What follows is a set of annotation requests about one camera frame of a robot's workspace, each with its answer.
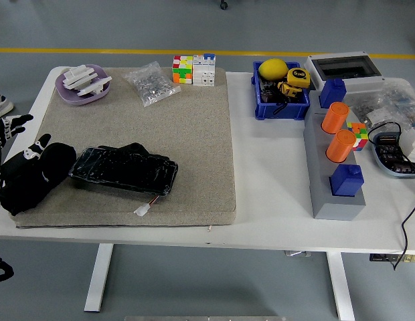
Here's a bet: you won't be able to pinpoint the small colourful puzzle cube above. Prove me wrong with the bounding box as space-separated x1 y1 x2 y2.
347 122 368 152

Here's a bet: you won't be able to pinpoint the yellow tape measure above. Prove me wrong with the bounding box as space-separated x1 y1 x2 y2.
286 67 311 90

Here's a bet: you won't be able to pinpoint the grey-brown mat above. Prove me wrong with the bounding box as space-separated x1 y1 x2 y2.
9 66 237 230

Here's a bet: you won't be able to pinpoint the black panel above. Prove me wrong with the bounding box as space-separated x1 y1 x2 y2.
68 142 179 197

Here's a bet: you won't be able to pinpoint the clear bag of screws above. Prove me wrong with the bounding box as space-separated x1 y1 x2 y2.
121 60 181 108

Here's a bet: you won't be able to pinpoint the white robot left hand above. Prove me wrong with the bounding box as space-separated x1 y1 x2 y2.
0 113 53 215

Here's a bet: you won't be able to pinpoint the silver table bracket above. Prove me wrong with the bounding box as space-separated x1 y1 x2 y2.
283 249 313 258

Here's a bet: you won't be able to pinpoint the white table leg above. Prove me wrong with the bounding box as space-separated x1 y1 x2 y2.
84 243 114 314
326 251 356 321

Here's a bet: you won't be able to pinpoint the white plastic piece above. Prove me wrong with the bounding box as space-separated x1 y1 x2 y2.
399 128 415 165

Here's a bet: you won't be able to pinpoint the yellow lemon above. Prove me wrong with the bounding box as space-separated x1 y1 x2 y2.
258 58 289 81

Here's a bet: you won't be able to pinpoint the large clear parts bag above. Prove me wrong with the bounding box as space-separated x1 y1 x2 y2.
371 78 415 134

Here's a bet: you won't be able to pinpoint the white wire connector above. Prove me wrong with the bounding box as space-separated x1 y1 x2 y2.
133 195 161 217

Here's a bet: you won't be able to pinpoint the blue-grey tray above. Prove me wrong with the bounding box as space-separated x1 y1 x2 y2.
369 130 415 180

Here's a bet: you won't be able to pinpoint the large colourful puzzle cube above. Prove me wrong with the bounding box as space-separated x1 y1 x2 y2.
172 55 194 85

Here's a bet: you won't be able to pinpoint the grey block base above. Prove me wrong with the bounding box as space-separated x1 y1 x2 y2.
303 90 367 221

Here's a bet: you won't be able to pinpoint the black table controller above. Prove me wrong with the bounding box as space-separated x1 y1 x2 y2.
368 253 415 263

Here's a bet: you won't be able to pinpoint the white plastic part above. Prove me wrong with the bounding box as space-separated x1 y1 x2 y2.
76 76 113 98
62 65 98 90

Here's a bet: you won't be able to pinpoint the blue square block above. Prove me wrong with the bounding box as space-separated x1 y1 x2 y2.
319 78 347 110
329 163 365 197

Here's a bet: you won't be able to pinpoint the blue plastic bin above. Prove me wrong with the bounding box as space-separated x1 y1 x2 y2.
250 60 311 121

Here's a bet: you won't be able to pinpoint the black cable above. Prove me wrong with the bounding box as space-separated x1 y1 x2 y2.
367 122 415 272

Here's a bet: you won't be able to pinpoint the grey electrical enclosure box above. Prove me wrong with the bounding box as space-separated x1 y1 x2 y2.
303 50 386 93

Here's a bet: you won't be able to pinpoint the orange cylinder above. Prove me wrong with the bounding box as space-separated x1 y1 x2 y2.
325 129 357 164
321 102 349 134

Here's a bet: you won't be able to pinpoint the black circuit boards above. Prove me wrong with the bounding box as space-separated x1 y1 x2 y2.
376 133 415 175

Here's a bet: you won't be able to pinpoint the clear bag of dark parts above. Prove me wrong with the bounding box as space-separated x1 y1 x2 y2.
345 92 382 126

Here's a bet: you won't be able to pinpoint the white circuit breaker block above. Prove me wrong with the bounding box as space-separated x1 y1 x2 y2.
192 52 217 88

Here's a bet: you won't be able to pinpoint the purple tray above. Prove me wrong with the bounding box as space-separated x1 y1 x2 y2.
55 64 111 107

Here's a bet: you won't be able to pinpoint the yellow black tool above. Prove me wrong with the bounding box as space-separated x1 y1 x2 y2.
276 82 302 100

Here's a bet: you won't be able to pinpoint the person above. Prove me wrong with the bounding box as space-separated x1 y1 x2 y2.
0 88 15 123

